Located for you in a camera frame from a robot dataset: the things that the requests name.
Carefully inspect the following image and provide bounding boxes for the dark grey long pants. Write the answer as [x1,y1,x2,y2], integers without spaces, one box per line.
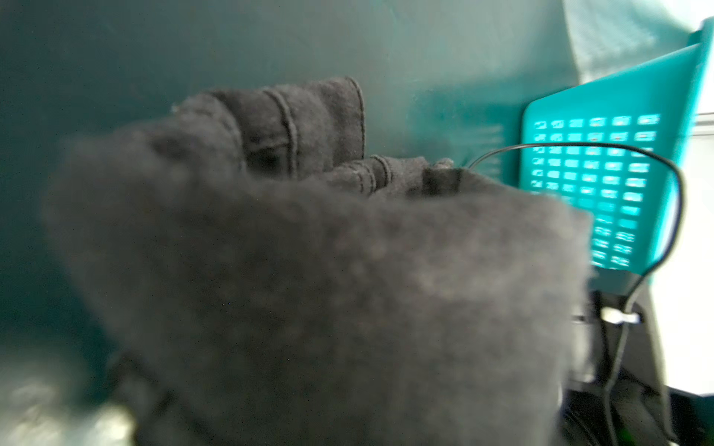
[43,78,592,445]

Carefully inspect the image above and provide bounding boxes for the teal plastic basket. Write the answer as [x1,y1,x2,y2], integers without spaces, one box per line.
[519,19,713,274]

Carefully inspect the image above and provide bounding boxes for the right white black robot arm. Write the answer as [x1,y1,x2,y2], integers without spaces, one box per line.
[552,382,713,445]

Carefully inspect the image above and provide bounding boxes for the green table mat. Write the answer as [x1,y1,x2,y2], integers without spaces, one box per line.
[1,1,578,412]

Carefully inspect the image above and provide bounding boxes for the black camera cable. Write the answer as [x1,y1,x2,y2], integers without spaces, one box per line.
[466,141,687,446]

